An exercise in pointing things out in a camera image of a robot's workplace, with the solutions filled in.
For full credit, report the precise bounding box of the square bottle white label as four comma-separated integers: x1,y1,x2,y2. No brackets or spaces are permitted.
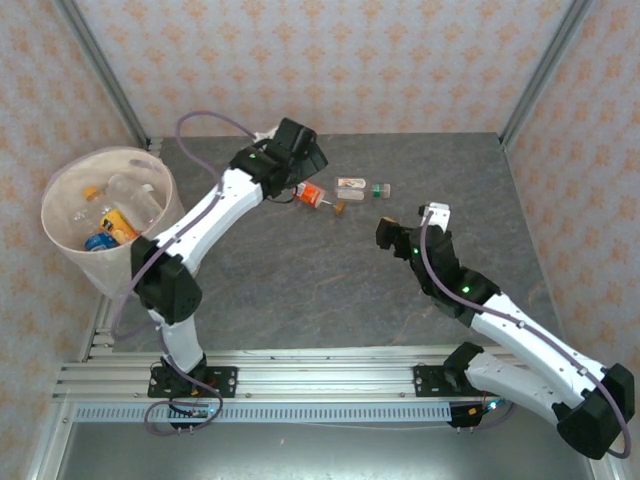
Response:
107,173,167,229

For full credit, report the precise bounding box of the aluminium side rail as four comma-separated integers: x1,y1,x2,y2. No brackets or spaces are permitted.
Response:
77,294,115,364

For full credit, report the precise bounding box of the slotted cable tray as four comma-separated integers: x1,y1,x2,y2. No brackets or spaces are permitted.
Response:
74,402,454,425

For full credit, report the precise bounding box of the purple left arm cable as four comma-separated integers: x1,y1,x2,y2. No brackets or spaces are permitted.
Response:
109,110,262,342

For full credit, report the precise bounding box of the black mount plate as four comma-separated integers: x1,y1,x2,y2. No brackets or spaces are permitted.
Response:
412,363,454,400
199,366,239,400

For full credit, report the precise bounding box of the flat bottle green neck label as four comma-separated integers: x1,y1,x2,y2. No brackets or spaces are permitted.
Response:
333,175,392,203

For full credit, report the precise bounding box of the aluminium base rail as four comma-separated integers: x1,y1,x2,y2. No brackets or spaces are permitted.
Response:
52,347,561,404

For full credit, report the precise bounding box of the orange label gold cap bottle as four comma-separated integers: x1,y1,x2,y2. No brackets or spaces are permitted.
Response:
293,180,347,217

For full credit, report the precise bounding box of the orange juice bottle black label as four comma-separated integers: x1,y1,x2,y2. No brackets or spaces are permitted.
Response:
82,185,141,245

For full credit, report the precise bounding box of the aluminium frame post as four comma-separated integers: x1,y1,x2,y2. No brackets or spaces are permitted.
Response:
499,0,596,151
53,0,152,151

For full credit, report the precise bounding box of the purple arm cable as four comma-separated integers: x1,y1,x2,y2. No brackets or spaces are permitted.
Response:
419,209,632,459
109,110,262,342

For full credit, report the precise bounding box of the pale round bin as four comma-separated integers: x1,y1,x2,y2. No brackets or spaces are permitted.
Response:
40,145,175,301

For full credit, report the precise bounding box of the aluminium frame bar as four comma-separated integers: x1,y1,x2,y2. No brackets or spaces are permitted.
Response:
24,399,76,480
587,449,621,480

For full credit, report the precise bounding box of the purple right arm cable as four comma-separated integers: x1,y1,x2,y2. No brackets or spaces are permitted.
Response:
419,209,632,459

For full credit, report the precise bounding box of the blue label plastic bottle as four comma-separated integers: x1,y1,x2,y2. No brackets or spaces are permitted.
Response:
83,231,120,253

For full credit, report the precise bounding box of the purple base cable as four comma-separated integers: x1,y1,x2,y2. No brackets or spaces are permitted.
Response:
457,397,517,432
143,369,225,437

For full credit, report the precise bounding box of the steel lower panel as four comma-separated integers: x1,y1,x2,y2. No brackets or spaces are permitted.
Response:
54,419,596,480

